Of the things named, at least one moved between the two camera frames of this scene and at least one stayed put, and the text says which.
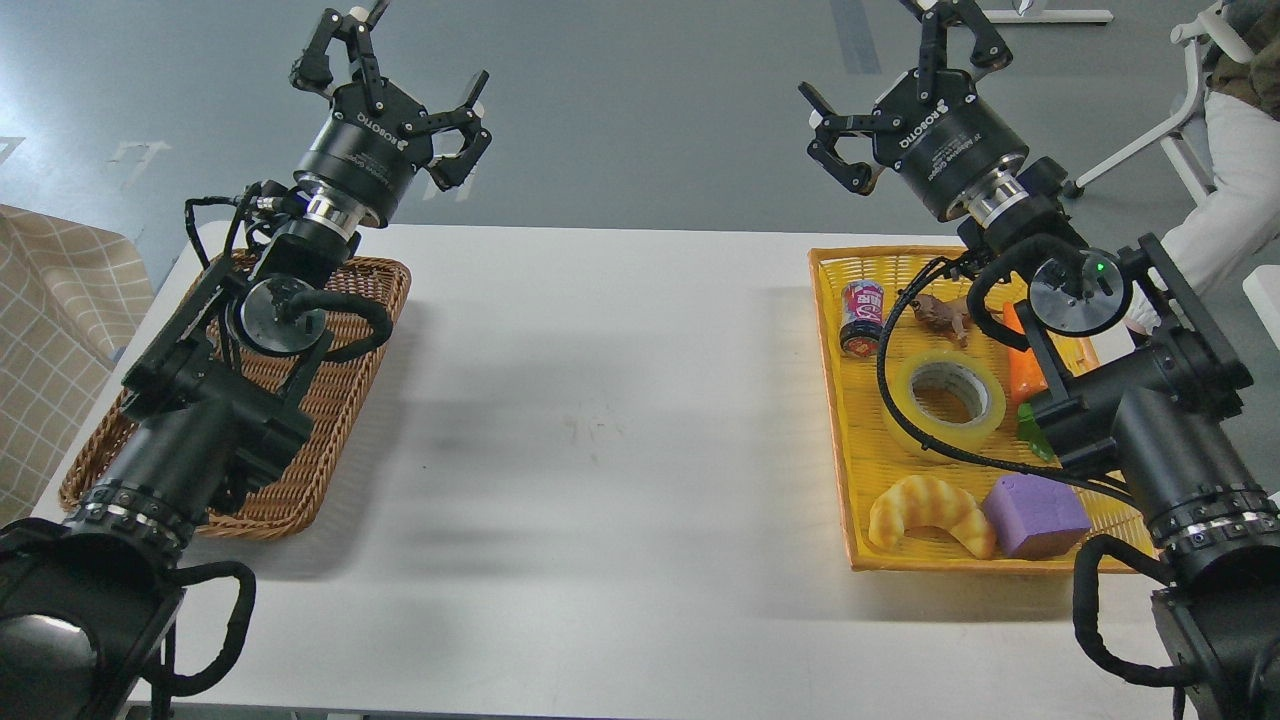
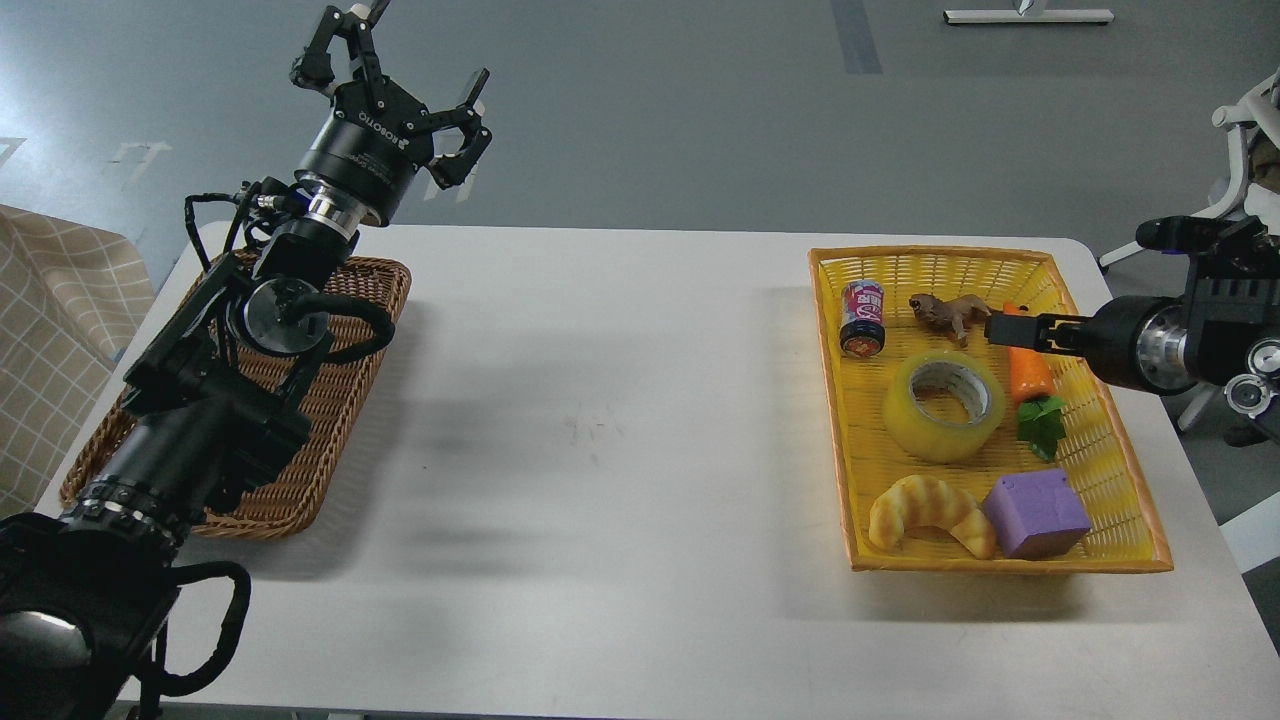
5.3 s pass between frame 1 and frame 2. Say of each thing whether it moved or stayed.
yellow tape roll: stayed
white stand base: stayed
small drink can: stayed
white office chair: moved
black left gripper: stayed
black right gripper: moved
